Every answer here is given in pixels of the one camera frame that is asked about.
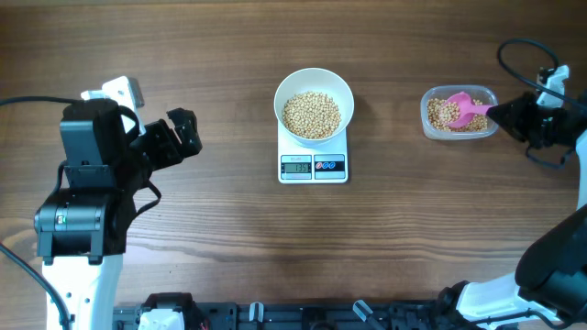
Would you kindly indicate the white digital kitchen scale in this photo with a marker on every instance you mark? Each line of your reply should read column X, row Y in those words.
column 323, row 163

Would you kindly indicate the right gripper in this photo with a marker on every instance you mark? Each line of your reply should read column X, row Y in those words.
column 517, row 120

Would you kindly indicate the pink plastic measuring scoop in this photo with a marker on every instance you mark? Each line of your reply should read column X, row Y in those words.
column 462, row 105

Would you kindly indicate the pile of soybeans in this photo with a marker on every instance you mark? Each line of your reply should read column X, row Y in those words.
column 440, row 113

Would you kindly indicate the clear plastic container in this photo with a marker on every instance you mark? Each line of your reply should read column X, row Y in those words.
column 479, row 95

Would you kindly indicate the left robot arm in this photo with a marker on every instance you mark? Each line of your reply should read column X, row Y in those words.
column 82, row 228

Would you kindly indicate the white bowl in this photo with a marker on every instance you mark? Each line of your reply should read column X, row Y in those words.
column 315, row 80

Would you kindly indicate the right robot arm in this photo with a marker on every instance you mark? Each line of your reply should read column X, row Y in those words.
column 549, row 283

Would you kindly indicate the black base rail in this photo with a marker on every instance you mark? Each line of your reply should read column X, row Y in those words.
column 395, row 316

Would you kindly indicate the soybeans in white bowl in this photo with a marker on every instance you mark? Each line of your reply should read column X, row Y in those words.
column 311, row 115

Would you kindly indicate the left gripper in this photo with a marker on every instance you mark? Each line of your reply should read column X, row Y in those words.
column 174, row 149

